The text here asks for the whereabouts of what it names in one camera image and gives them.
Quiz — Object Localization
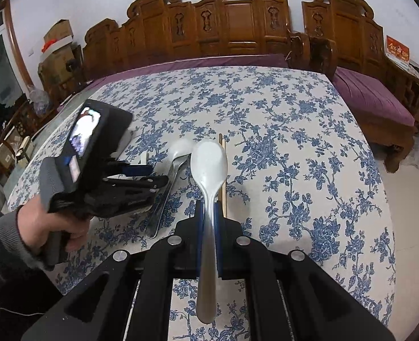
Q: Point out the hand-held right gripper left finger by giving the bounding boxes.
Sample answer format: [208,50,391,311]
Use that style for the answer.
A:
[21,200,205,341]

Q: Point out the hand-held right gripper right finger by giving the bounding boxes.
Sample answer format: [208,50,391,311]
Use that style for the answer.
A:
[214,202,395,341]

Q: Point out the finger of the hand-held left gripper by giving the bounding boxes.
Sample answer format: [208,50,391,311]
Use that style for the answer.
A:
[106,161,156,179]
[104,175,170,200]

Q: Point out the wooden chopstick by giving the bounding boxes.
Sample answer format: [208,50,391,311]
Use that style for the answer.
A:
[218,133,229,218]

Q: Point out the person's left hand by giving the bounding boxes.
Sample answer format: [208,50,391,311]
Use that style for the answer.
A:
[17,195,90,253]

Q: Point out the gold and white box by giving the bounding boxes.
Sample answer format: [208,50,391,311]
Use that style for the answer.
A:
[15,137,32,164]

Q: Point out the large cardboard box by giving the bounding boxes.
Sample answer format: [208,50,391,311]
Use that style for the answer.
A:
[39,44,84,90]

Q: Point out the wooden chair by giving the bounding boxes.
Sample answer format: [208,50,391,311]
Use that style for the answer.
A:
[0,103,59,186]

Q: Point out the small cardboard box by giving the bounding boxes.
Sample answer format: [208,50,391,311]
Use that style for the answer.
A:
[43,19,74,45]

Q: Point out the blue floral tablecloth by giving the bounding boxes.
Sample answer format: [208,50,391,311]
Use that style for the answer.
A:
[7,65,397,341]

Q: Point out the purple sofa cushion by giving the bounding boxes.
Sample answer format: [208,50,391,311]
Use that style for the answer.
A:
[85,54,290,88]

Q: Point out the carved wooden sofa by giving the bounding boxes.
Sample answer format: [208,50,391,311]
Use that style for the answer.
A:
[81,0,311,83]

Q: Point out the purple armchair cushion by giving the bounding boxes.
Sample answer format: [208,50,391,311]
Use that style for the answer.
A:
[332,67,418,136]

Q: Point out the carved wooden armchair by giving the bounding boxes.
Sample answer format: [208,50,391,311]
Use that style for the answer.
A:
[291,0,419,173]

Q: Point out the red greeting card box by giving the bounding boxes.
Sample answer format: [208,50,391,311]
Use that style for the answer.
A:
[385,36,411,65]

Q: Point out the wooden door frame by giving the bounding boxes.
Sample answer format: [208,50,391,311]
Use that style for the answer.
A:
[1,0,32,90]

